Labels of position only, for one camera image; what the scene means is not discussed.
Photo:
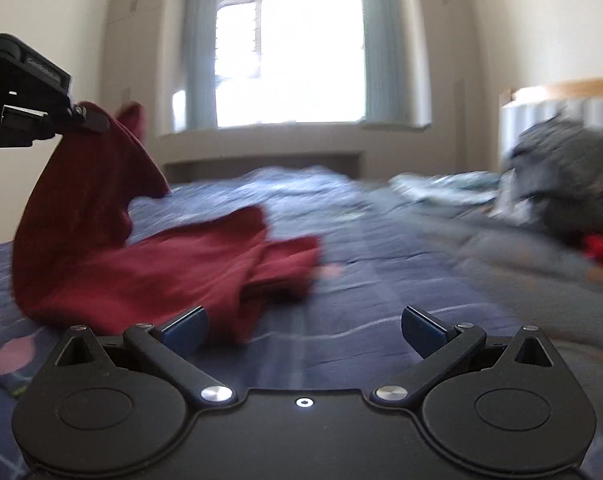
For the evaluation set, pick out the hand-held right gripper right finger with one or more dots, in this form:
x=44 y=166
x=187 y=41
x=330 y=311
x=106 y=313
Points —
x=424 y=332

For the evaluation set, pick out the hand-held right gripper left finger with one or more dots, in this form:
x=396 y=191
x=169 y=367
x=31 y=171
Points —
x=184 y=330

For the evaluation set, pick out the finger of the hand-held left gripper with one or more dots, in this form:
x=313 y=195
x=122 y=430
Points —
x=88 y=119

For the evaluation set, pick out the dark red garment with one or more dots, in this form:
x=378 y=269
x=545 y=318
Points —
x=131 y=270

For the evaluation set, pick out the light teal clothes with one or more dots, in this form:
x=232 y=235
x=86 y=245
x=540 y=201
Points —
x=446 y=185

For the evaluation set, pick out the pile of grey clothes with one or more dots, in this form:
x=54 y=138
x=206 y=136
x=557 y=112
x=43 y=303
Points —
x=561 y=170

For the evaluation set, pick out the beige built-in wardrobe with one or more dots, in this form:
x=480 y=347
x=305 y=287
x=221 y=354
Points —
x=451 y=60
x=141 y=50

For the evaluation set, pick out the bed with blue printed sheet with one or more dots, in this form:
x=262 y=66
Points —
x=361 y=270

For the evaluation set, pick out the grey blanket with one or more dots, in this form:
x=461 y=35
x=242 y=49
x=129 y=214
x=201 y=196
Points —
x=521 y=280

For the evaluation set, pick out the grey-blue curtain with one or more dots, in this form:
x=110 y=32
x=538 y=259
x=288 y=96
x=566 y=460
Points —
x=201 y=50
x=384 y=45

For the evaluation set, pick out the beige window ledge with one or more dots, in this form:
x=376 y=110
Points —
x=291 y=142

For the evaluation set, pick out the window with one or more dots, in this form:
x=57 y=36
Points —
x=301 y=55

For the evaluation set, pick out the wooden headboard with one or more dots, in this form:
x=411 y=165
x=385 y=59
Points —
x=556 y=87

